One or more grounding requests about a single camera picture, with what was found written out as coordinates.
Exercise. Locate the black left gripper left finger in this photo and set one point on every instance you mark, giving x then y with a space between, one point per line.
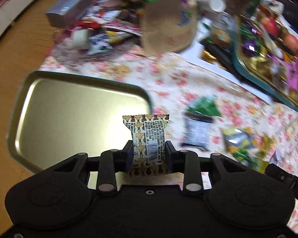
111 162

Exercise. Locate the red apple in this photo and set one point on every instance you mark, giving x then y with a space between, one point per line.
270 26

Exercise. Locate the full gold teal tray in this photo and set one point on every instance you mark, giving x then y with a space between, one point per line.
265 61

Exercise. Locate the brown paper bag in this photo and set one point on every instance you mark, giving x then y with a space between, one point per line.
167 25

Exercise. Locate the green and white snack packet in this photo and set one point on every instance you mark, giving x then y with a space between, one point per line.
198 117

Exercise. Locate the silver rectangular box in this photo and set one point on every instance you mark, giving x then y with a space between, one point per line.
64 13

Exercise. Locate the brown patterned snack packet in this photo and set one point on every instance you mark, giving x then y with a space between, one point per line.
148 136

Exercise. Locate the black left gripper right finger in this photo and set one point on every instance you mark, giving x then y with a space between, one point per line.
187 163

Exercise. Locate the empty gold teal tray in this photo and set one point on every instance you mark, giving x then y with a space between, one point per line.
57 115

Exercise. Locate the floral tablecloth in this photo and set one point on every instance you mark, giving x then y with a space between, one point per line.
173 84

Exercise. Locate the silver yellow snack packet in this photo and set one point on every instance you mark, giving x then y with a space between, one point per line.
236 139

